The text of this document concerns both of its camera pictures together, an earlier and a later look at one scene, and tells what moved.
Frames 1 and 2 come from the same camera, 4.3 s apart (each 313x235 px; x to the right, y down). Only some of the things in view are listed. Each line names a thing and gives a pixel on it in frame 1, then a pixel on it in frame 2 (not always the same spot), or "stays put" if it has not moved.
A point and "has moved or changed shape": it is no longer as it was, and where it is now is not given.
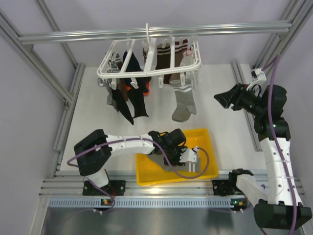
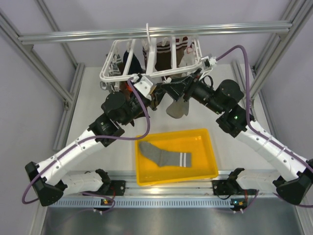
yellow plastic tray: [149, 172] stays put
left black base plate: [114, 187] stays put
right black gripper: [234, 96] to [185, 85]
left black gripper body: [173, 153] to [154, 103]
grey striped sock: [185, 104] has moved or changed shape
